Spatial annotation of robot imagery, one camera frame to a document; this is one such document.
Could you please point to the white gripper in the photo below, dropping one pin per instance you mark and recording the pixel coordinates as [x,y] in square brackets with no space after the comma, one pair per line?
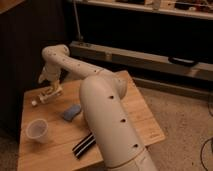
[52,74]

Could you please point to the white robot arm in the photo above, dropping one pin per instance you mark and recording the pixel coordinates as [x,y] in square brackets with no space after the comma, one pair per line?
[101,92]

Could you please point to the blue sponge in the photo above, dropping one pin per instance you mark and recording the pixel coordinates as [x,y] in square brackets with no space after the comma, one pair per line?
[71,112]

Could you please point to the long grey case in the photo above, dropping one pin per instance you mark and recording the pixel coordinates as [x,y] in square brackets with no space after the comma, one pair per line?
[140,60]

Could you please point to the clear plastic cup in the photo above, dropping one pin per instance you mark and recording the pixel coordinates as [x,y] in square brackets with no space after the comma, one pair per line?
[37,130]

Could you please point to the wooden table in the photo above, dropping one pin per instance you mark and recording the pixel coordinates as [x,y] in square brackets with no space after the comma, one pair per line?
[56,154]

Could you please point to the metal pole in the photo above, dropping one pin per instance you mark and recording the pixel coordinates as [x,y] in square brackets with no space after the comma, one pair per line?
[79,35]

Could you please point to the black white striped object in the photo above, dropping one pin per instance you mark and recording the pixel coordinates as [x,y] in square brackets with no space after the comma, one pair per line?
[83,146]

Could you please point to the background shelf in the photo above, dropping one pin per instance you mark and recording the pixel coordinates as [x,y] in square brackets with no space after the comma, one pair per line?
[155,8]

